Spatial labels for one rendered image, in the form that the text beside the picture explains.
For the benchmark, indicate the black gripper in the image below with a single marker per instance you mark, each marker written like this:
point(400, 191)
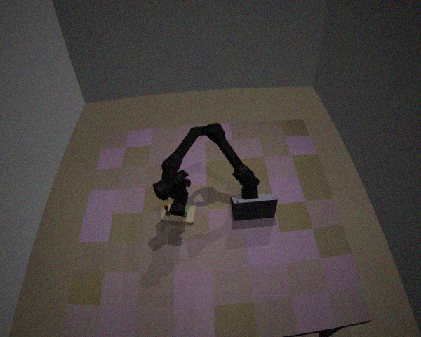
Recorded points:
point(178, 206)

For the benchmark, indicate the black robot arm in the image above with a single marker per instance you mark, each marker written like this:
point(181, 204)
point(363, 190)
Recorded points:
point(173, 180)

